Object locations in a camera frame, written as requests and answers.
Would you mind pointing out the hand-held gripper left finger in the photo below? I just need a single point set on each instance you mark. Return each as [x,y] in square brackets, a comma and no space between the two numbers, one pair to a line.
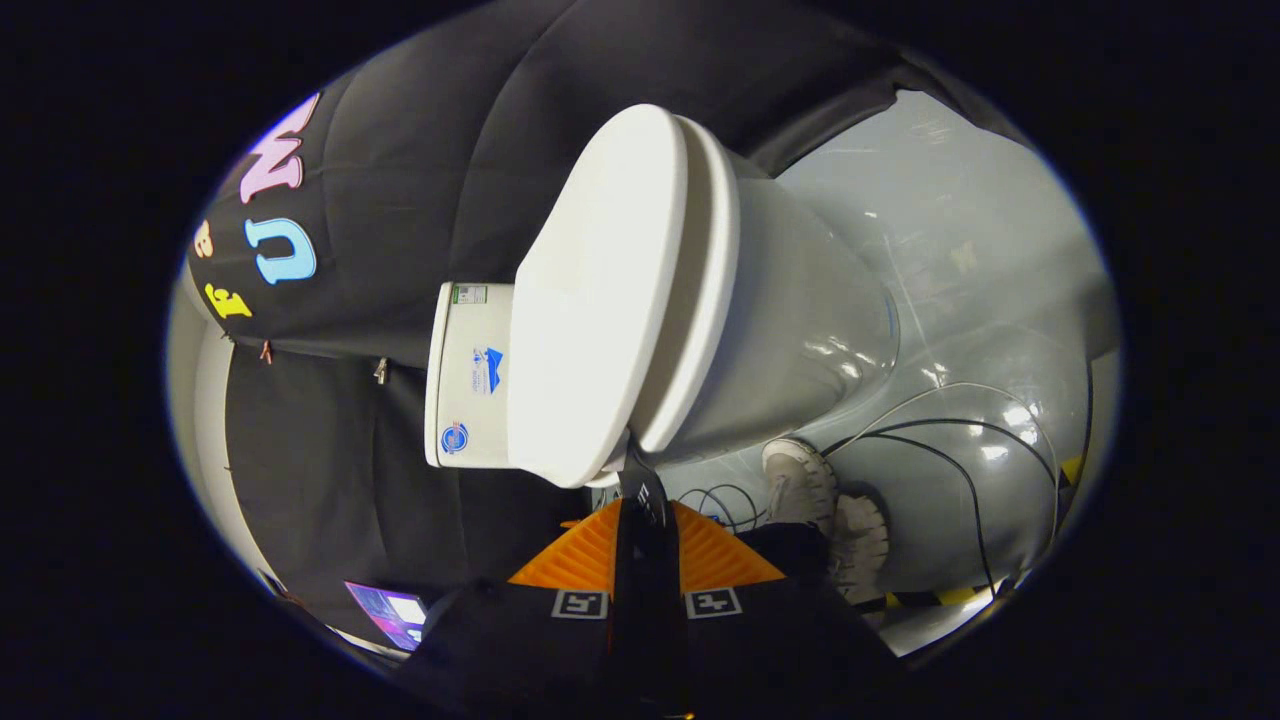
[630,620]

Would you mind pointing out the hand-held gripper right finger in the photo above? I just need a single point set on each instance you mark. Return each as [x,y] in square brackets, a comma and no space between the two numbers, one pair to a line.
[668,620]

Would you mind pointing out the white toilet seat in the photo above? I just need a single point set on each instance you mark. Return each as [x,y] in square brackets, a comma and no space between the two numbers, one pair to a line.
[705,300]

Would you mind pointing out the white ceramic toilet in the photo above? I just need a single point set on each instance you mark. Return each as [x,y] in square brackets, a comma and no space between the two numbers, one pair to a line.
[800,300]

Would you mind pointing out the person's dark trouser leg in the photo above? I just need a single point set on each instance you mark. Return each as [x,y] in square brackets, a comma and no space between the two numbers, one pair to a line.
[790,550]

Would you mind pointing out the person's beige shoe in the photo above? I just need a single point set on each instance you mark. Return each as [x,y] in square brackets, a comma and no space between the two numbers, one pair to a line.
[798,480]
[860,540]

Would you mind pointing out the computer monitor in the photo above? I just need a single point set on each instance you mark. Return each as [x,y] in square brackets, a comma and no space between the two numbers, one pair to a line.
[392,612]

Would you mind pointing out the black backdrop cloth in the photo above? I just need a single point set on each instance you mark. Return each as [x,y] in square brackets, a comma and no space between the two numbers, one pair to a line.
[430,180]

